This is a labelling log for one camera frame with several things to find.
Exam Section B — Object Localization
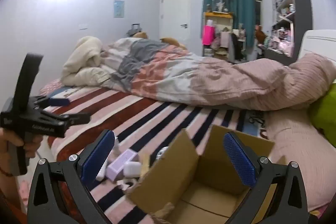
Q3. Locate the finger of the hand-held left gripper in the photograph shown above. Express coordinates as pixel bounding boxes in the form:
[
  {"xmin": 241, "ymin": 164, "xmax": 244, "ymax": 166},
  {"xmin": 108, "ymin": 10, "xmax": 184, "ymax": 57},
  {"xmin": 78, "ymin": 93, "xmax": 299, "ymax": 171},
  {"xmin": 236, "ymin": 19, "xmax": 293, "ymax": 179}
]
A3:
[
  {"xmin": 34, "ymin": 97, "xmax": 70, "ymax": 109},
  {"xmin": 39, "ymin": 112, "xmax": 91, "ymax": 127}
]

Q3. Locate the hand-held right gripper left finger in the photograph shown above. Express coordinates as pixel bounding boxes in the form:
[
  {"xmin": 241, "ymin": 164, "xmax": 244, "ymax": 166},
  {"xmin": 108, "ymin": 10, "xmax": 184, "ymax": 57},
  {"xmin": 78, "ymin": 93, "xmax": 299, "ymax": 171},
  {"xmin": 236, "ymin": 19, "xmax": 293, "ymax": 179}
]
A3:
[{"xmin": 26, "ymin": 129, "xmax": 116, "ymax": 224}]

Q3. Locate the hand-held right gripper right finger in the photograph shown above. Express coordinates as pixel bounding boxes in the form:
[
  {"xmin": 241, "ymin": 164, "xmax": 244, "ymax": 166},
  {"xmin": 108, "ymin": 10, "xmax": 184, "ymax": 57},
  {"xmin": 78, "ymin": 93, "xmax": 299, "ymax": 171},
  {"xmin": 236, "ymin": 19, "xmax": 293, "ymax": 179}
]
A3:
[{"xmin": 223, "ymin": 132, "xmax": 310, "ymax": 224}]

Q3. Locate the white plastic item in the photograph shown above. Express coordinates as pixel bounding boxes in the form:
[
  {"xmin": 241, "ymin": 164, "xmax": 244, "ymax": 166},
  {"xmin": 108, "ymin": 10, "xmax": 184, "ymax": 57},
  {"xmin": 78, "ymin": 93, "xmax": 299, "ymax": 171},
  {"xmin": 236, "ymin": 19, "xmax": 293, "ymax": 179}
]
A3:
[{"xmin": 95, "ymin": 135, "xmax": 119, "ymax": 182}]

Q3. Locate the purple rectangular box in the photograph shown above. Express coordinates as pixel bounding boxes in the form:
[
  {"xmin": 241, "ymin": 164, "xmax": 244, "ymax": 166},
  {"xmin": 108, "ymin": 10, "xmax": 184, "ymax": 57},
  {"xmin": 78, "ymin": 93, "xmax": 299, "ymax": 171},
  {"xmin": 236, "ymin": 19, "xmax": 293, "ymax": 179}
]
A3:
[{"xmin": 106, "ymin": 148, "xmax": 138, "ymax": 182}]

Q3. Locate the white soap bar packet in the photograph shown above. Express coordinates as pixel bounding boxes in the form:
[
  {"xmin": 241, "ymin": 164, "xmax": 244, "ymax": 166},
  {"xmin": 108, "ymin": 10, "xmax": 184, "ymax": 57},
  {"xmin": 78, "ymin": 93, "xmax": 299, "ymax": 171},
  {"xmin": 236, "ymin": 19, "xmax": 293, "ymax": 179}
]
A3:
[{"xmin": 123, "ymin": 161, "xmax": 142, "ymax": 177}]

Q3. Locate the round white gold packet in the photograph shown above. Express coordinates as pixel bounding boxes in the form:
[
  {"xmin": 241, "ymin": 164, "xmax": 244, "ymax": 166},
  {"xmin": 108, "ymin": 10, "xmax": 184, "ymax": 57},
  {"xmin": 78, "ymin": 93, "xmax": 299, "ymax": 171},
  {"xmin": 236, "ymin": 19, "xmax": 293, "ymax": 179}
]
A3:
[{"xmin": 157, "ymin": 147, "xmax": 170, "ymax": 160}]

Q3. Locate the brown cardboard box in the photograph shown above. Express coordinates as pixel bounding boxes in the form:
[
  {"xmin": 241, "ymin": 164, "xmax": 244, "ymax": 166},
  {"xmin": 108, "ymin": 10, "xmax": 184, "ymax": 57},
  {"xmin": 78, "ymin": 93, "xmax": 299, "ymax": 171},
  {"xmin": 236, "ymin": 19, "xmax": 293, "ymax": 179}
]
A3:
[{"xmin": 126, "ymin": 124, "xmax": 286, "ymax": 224}]

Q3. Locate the person's left forearm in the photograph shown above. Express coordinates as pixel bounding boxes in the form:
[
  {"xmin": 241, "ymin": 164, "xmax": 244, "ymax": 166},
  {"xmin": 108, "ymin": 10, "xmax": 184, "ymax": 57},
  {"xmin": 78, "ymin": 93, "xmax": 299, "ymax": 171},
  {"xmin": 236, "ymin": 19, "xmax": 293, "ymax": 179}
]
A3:
[{"xmin": 0, "ymin": 174, "xmax": 27, "ymax": 224}]

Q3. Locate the person's left hand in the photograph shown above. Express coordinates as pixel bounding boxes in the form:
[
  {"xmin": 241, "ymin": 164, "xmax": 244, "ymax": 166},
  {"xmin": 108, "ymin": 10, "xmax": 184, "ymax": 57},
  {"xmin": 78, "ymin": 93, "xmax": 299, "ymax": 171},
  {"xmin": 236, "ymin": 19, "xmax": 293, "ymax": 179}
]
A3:
[{"xmin": 0, "ymin": 128, "xmax": 44, "ymax": 175}]

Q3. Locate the cream fleece blanket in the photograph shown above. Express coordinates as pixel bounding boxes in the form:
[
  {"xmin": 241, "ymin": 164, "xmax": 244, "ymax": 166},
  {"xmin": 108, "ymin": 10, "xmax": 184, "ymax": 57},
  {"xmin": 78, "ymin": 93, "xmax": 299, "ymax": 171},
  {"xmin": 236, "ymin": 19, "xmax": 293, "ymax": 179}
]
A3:
[{"xmin": 61, "ymin": 36, "xmax": 118, "ymax": 86}]

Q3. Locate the pink ribbed pillow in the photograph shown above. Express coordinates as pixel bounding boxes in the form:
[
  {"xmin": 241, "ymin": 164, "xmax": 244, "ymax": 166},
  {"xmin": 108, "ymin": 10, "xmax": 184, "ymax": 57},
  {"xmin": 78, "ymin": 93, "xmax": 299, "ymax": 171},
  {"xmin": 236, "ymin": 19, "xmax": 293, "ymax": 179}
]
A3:
[{"xmin": 262, "ymin": 108, "xmax": 336, "ymax": 212}]

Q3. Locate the striped bed sheet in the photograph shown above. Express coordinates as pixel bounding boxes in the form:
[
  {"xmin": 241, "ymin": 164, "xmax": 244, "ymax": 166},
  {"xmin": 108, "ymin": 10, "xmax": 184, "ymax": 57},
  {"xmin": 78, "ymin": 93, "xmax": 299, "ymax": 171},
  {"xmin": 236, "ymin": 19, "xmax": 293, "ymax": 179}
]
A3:
[{"xmin": 39, "ymin": 78, "xmax": 268, "ymax": 224}]

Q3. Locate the pink patchwork duvet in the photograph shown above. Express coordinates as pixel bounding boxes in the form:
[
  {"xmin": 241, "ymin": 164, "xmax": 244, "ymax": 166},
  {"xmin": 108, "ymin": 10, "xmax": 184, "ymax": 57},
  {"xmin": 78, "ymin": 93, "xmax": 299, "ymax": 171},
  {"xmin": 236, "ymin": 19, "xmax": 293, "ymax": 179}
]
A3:
[{"xmin": 101, "ymin": 38, "xmax": 336, "ymax": 112}]

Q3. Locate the green plush toy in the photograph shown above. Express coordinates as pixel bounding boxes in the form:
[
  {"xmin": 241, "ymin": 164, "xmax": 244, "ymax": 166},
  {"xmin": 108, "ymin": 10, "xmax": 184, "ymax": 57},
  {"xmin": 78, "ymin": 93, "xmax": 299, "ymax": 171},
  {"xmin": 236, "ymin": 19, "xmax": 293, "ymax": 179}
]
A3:
[{"xmin": 308, "ymin": 82, "xmax": 336, "ymax": 149}]

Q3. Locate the black hanging garment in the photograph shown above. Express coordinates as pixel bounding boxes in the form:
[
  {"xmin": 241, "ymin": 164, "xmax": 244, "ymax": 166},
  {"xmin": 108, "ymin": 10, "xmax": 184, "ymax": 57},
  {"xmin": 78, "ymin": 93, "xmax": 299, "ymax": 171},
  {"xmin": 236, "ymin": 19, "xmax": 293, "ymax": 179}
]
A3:
[{"xmin": 231, "ymin": 32, "xmax": 245, "ymax": 61}]

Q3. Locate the brown teddy bear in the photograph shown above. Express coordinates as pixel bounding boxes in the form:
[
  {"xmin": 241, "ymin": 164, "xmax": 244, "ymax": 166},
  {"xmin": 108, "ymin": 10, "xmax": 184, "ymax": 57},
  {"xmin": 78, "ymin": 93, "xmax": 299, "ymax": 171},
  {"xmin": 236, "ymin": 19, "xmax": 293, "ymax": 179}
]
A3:
[{"xmin": 256, "ymin": 25, "xmax": 266, "ymax": 44}]

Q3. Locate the bright pink bag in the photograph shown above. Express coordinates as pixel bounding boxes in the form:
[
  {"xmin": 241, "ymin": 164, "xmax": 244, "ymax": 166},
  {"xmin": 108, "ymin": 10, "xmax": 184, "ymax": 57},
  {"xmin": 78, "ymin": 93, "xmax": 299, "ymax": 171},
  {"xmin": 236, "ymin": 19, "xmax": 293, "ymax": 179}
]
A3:
[{"xmin": 202, "ymin": 20, "xmax": 216, "ymax": 46}]

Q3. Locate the white bed headboard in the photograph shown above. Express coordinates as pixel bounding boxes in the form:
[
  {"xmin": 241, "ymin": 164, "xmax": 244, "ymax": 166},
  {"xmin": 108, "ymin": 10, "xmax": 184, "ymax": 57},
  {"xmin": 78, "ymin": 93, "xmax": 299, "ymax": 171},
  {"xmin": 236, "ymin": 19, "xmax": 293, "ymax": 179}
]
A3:
[{"xmin": 297, "ymin": 29, "xmax": 336, "ymax": 62}]

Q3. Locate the yellow wooden shelf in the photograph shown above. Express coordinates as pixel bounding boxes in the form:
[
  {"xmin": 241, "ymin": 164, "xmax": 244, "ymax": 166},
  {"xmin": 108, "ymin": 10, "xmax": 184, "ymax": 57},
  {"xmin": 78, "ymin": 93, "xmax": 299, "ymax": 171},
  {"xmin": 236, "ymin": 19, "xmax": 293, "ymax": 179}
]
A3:
[{"xmin": 203, "ymin": 11, "xmax": 235, "ymax": 57}]

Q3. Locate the white door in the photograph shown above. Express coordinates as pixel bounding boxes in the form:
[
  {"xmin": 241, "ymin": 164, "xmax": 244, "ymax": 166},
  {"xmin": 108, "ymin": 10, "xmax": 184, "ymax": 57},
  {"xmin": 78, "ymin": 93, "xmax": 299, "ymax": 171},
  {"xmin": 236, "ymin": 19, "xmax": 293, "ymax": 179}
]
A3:
[{"xmin": 160, "ymin": 0, "xmax": 190, "ymax": 41}]

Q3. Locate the glass display case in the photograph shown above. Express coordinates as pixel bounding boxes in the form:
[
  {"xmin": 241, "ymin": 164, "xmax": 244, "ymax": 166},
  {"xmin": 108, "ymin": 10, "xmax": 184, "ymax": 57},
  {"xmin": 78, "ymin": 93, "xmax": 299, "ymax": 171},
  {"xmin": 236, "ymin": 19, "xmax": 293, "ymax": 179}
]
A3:
[{"xmin": 211, "ymin": 0, "xmax": 231, "ymax": 13}]

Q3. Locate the dark curved bookshelf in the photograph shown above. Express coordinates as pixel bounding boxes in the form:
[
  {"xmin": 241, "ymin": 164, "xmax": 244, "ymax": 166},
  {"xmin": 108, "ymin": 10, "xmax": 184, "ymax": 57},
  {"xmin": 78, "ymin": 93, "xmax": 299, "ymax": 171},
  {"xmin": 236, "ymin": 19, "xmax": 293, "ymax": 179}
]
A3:
[{"xmin": 262, "ymin": 0, "xmax": 313, "ymax": 66}]

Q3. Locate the blue wall poster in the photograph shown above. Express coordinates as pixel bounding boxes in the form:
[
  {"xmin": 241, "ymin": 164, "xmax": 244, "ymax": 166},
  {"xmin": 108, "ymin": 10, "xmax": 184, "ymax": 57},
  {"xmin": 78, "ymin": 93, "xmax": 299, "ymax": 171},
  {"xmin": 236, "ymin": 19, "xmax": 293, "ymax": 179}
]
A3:
[{"xmin": 113, "ymin": 0, "xmax": 125, "ymax": 19}]

